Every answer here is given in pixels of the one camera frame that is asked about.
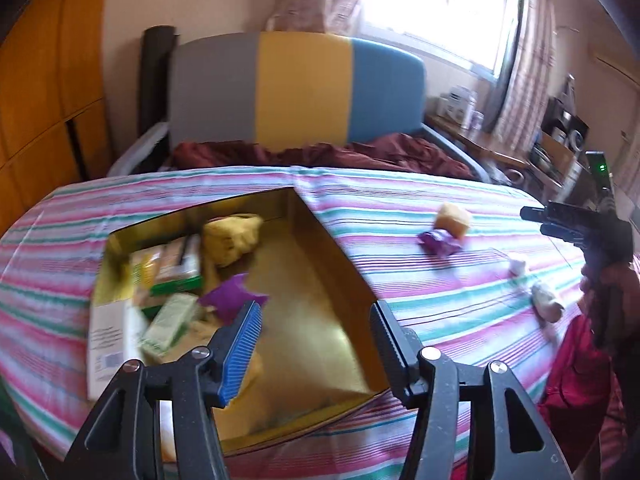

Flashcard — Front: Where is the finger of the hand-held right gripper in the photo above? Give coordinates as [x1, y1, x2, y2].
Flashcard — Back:
[540, 222, 597, 248]
[520, 202, 597, 224]

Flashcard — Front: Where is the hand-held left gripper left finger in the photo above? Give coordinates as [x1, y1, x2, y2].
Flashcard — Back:
[65, 301, 264, 480]

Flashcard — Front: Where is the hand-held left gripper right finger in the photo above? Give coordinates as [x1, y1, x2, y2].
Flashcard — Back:
[369, 300, 573, 480]

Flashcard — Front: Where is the purple packet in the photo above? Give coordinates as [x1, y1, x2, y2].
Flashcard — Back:
[197, 272, 271, 326]
[417, 227, 462, 259]

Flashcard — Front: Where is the gold cardboard box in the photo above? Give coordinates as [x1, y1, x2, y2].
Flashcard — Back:
[87, 186, 392, 461]

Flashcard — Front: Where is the small green carton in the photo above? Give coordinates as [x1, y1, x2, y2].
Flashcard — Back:
[137, 292, 203, 358]

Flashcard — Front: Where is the long cracker packet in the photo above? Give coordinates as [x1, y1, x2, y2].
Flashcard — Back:
[129, 234, 205, 296]

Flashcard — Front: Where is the person's right hand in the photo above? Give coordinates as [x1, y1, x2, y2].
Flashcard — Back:
[601, 261, 640, 347]

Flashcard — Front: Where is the brown cardboard box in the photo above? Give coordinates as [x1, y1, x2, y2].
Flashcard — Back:
[540, 130, 576, 171]

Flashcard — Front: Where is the beige wrapped bundle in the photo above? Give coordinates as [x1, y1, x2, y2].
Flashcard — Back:
[530, 282, 566, 323]

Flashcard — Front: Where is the striped bed sheet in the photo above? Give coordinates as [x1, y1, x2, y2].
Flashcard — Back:
[0, 166, 601, 480]

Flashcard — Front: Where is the orange sponge block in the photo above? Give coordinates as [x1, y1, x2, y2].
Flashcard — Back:
[432, 202, 473, 238]

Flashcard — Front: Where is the wooden desk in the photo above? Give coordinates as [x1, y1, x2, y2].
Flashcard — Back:
[425, 112, 566, 196]

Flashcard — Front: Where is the red cloth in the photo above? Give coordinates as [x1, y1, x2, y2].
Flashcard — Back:
[539, 312, 628, 461]

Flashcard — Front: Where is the white box with blue print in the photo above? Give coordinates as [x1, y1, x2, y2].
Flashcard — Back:
[447, 86, 476, 121]

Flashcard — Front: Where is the white air conditioner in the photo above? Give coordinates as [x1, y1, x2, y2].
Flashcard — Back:
[590, 45, 640, 83]

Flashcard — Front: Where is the maroon blanket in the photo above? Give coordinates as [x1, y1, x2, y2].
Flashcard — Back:
[170, 132, 476, 181]

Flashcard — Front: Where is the bright window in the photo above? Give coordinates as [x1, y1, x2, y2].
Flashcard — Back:
[360, 0, 523, 78]

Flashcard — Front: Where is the grey yellow blue headboard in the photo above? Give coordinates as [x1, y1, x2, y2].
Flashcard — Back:
[167, 31, 427, 153]

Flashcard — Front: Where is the black upright panel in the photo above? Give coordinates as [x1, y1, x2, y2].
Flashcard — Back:
[141, 26, 179, 136]

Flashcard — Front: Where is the wooden wardrobe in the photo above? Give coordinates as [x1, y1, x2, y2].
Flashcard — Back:
[0, 0, 113, 221]

